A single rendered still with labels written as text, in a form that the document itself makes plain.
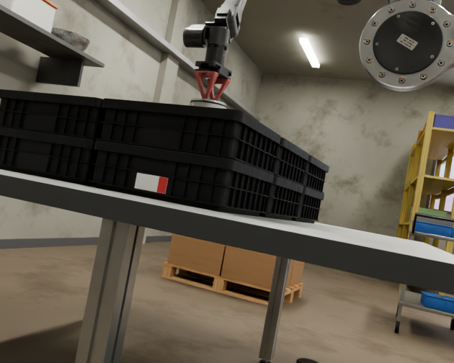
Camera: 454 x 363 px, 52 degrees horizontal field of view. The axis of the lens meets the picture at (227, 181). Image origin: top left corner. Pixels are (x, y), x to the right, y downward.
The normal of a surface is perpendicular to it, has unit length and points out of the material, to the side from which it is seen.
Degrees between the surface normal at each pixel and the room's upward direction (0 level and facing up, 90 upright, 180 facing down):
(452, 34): 90
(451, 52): 90
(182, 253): 90
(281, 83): 90
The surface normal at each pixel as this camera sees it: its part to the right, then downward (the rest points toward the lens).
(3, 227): 0.92, 0.15
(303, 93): -0.34, -0.10
